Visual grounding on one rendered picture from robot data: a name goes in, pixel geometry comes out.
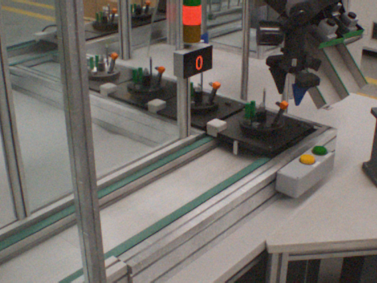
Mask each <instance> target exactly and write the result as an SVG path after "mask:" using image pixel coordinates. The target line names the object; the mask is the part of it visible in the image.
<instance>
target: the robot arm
mask: <svg viewBox="0 0 377 283"><path fill-rule="evenodd" d="M338 1H340V0H289V1H288V2H287V4H286V6H285V10H284V11H283V12H282V14H281V15H280V16H278V18H277V20H276V21H268V20H264V19H260V20H259V24H258V28H257V30H256V44H257V46H279V45H281V44H282V42H283V40H284V31H285V40H284V46H283V48H280V51H281V52H282V53H283V54H277V55H271V56H268V57H267V58H266V62H265V63H266V64H267V65H268V66H269V71H270V73H271V75H272V78H273V80H274V82H275V86H276V87H277V90H278V92H279V94H283V91H284V88H285V80H286V76H287V74H288V73H291V74H292V75H294V76H295V82H294V84H292V89H293V97H294V103H295V106H298V105H300V103H301V101H302V98H303V96H304V95H305V93H306V91H307V90H308V89H309V88H312V87H314V86H318V85H319V83H320V78H319V77H318V76H317V75H315V74H313V73H310V72H306V73H303V72H302V70H308V68H312V69H314V70H315V72H317V71H318V69H319V67H320V64H321V62H322V61H321V60H319V59H317V58H315V57H313V56H311V55H310V52H309V51H307V50H305V42H306V36H307V32H308V31H309V32H315V29H314V28H313V27H312V26H311V23H310V22H309V19H312V18H313V17H315V16H316V15H317V13H318V12H319V11H320V10H321V9H323V8H325V7H326V6H329V5H331V4H333V3H336V2H338Z"/></svg>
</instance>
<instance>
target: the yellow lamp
mask: <svg viewBox="0 0 377 283"><path fill-rule="evenodd" d="M200 36H201V23H200V24H198V25H186V24H183V42H185V43H199V42H200Z"/></svg>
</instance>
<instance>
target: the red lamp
mask: <svg viewBox="0 0 377 283"><path fill-rule="evenodd" d="M200 23H201V5H200V6H198V7H186V6H183V24H186V25H198V24H200Z"/></svg>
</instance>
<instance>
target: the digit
mask: <svg viewBox="0 0 377 283"><path fill-rule="evenodd" d="M203 70H204V50H201V51H198V52H195V53H194V74H195V73H197V72H200V71H203Z"/></svg>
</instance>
